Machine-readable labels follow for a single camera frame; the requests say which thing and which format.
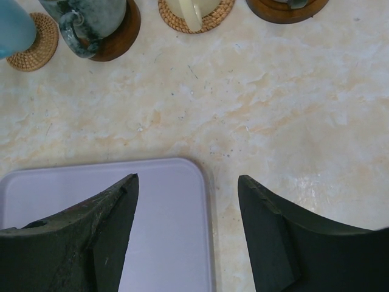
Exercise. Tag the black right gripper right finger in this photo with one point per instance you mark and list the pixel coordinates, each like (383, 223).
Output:
(293, 249)

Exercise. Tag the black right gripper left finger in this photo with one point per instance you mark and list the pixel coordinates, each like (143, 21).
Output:
(81, 248)

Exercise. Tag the woven rattan coaster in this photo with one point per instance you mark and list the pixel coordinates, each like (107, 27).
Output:
(43, 48)
(209, 22)

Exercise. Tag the dark wooden coaster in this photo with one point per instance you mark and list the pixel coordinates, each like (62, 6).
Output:
(118, 43)

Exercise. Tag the grey green mug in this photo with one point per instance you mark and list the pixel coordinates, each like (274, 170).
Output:
(84, 23)

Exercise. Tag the white blue mug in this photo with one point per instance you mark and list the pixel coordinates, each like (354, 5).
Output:
(18, 30)

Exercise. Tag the brown wooden coaster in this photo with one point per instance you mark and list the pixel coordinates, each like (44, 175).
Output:
(278, 13)

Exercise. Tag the cream ceramic mug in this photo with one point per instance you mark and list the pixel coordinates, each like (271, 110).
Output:
(192, 11)

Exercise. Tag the lavender plastic tray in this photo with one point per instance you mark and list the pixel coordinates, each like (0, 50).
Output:
(170, 246)

